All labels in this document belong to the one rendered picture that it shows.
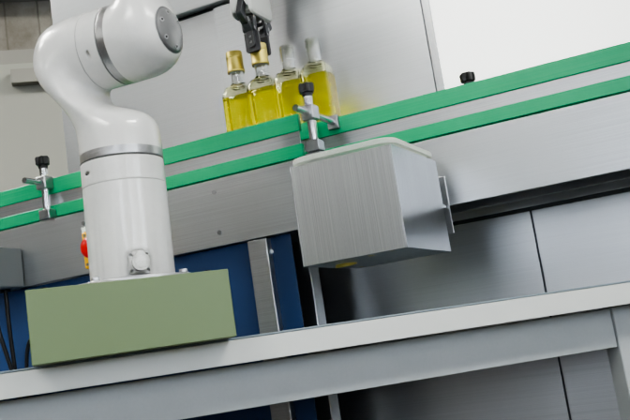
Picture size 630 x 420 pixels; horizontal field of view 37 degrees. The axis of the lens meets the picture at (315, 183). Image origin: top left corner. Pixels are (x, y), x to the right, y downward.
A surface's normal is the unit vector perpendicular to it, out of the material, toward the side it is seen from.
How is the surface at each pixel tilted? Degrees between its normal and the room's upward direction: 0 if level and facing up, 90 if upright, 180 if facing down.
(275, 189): 90
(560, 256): 90
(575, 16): 90
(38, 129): 90
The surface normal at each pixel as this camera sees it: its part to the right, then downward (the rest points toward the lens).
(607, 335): 0.25, -0.20
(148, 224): 0.58, -0.23
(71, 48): -0.37, 0.08
